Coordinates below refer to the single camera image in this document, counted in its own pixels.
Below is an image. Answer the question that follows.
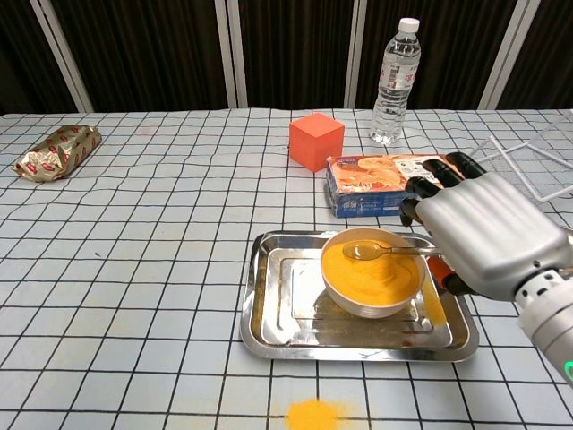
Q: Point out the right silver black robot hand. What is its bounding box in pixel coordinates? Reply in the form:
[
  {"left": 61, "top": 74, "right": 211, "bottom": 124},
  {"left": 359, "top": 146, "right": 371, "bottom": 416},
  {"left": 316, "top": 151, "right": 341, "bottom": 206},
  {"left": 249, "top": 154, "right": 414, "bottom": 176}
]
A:
[{"left": 399, "top": 151, "right": 573, "bottom": 302}]

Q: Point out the small metal spoon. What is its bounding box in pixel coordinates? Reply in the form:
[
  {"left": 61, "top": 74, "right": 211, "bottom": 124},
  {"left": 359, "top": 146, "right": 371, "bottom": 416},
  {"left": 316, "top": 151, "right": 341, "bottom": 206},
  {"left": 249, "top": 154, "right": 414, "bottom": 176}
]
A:
[{"left": 342, "top": 240, "right": 442, "bottom": 262}]

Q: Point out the bowl of orange powder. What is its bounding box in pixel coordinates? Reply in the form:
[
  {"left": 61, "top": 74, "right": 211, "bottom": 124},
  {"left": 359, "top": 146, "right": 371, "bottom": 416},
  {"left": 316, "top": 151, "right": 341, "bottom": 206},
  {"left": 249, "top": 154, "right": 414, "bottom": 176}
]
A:
[{"left": 320, "top": 227, "right": 425, "bottom": 320}]

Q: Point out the orange powder pile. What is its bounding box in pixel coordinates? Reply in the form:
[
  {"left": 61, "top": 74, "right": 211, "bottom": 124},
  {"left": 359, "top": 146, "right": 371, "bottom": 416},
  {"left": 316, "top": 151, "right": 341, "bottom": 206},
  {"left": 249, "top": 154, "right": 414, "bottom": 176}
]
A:
[{"left": 285, "top": 396, "right": 359, "bottom": 430}]

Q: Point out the orange and blue snack box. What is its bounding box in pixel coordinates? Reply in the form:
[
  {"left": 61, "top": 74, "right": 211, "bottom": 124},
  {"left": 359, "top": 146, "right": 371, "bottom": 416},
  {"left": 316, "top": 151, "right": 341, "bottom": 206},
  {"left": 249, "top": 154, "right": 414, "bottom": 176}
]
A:
[{"left": 325, "top": 153, "right": 451, "bottom": 219}]

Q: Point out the clear plastic water bottle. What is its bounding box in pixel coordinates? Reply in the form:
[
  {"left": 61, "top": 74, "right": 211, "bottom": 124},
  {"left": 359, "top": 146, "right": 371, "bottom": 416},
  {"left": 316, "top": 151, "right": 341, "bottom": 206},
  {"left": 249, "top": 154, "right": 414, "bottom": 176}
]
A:
[{"left": 368, "top": 16, "right": 423, "bottom": 145}]

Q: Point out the black curtain screen panel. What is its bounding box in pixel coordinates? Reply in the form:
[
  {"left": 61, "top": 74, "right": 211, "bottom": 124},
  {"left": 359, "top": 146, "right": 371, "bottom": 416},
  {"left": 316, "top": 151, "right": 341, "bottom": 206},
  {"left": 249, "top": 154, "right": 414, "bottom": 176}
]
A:
[
  {"left": 0, "top": 0, "right": 93, "bottom": 116},
  {"left": 344, "top": 0, "right": 543, "bottom": 111},
  {"left": 30, "top": 0, "right": 250, "bottom": 113},
  {"left": 476, "top": 0, "right": 573, "bottom": 111},
  {"left": 226, "top": 0, "right": 372, "bottom": 111}
]

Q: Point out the orange cube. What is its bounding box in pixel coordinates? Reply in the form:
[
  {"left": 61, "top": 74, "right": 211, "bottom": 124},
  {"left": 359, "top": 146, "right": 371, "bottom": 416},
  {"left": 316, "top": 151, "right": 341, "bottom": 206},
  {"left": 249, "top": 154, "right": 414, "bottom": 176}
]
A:
[{"left": 288, "top": 112, "right": 346, "bottom": 174}]

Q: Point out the rectangular steel tray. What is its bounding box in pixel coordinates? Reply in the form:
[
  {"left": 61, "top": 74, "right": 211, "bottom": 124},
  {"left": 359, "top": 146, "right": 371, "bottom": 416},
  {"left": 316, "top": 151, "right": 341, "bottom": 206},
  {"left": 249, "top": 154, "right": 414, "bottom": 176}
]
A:
[{"left": 239, "top": 230, "right": 480, "bottom": 363}]

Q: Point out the blue checked tablecloth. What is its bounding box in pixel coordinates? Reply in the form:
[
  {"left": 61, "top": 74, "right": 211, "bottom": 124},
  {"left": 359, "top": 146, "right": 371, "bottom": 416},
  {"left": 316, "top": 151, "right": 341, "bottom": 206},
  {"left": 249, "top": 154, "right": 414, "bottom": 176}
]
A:
[{"left": 0, "top": 107, "right": 573, "bottom": 430}]

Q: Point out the gold foil snack packet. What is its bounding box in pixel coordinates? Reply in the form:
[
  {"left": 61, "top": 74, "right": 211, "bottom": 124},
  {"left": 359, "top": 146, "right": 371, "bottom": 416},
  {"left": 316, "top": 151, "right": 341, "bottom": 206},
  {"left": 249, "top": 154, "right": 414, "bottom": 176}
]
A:
[{"left": 11, "top": 124, "right": 103, "bottom": 183}]

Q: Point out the white wire mesh basket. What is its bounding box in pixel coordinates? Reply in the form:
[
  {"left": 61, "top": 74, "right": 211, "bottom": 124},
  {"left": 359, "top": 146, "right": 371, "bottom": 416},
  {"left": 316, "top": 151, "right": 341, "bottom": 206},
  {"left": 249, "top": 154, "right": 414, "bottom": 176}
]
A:
[{"left": 469, "top": 109, "right": 573, "bottom": 205}]

